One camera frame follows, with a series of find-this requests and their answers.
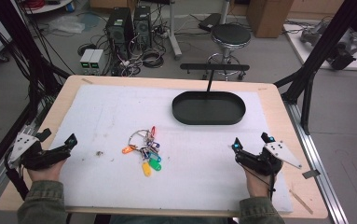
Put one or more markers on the white foam mat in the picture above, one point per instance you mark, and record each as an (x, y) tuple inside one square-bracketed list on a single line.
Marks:
[(198, 168)]

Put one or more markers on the grey machine on board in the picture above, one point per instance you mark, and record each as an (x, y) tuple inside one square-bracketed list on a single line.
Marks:
[(316, 33)]

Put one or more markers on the clear plastic bag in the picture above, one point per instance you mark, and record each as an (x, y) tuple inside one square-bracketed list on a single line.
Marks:
[(65, 25)]

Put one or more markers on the white bench power supply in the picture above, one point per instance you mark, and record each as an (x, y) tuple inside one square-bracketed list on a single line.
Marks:
[(86, 60), (96, 61)]

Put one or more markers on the short piece of tan tape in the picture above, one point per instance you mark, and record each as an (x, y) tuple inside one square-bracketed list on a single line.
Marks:
[(87, 81)]

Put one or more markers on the flat black case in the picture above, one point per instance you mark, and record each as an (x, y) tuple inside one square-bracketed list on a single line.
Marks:
[(209, 21)]

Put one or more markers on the small metal bracket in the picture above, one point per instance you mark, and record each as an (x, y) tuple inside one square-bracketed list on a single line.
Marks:
[(311, 174)]

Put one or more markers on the white round table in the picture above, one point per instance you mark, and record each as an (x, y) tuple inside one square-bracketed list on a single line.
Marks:
[(47, 6)]

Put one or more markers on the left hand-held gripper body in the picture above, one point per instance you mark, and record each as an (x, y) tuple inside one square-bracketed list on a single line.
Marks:
[(47, 155)]

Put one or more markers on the white table leg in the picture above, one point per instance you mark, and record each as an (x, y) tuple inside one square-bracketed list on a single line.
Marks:
[(174, 31)]

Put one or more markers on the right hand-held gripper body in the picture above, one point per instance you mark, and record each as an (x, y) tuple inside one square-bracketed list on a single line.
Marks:
[(257, 161)]

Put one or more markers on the small black computer tower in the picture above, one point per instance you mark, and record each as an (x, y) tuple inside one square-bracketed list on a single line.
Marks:
[(142, 26)]

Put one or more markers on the strip of tan tape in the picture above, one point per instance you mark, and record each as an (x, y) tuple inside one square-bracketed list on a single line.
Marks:
[(301, 202)]

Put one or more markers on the black round stool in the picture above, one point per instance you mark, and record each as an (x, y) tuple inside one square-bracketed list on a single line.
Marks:
[(230, 34)]

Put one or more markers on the person's right hand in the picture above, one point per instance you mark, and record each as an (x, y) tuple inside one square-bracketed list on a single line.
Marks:
[(258, 185)]

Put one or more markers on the black metal frame strut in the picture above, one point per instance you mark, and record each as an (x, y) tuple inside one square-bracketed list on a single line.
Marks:
[(24, 53), (325, 40)]

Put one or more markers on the person's left hand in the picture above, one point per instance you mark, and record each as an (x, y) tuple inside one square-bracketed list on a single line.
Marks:
[(47, 173)]

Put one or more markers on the white floor board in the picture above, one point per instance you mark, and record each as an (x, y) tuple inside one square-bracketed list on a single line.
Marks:
[(303, 49)]

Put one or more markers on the black tray with hanger stand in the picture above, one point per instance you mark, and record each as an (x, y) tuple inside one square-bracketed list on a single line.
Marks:
[(208, 109)]

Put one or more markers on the key bunch with coloured tags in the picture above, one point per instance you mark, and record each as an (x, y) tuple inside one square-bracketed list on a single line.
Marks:
[(148, 152)]

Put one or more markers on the brown cardboard box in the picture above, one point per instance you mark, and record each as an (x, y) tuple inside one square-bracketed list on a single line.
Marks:
[(269, 17)]

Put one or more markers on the large black computer tower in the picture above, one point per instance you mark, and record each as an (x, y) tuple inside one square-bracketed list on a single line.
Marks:
[(119, 29)]

